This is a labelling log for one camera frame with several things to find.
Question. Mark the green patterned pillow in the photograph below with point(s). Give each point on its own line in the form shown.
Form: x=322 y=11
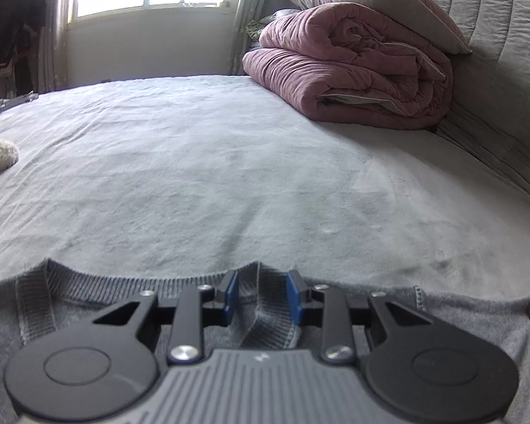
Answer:
x=265 y=26

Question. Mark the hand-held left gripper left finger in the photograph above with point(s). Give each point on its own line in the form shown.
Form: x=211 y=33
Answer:
x=232 y=295

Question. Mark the dark hanging clothes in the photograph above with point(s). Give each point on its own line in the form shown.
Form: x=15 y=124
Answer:
x=11 y=17

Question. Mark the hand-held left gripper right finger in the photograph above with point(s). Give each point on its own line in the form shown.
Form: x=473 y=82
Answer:
x=293 y=297

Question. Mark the pink and grey pillow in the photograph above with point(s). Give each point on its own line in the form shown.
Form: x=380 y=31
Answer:
x=402 y=4

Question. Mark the pink folded quilt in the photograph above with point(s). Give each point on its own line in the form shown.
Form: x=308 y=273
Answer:
x=344 y=62

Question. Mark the grey knitted sweater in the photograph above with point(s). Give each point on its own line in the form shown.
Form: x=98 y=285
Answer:
x=115 y=288

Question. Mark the grey padded headboard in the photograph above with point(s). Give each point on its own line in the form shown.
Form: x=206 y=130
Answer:
x=503 y=75

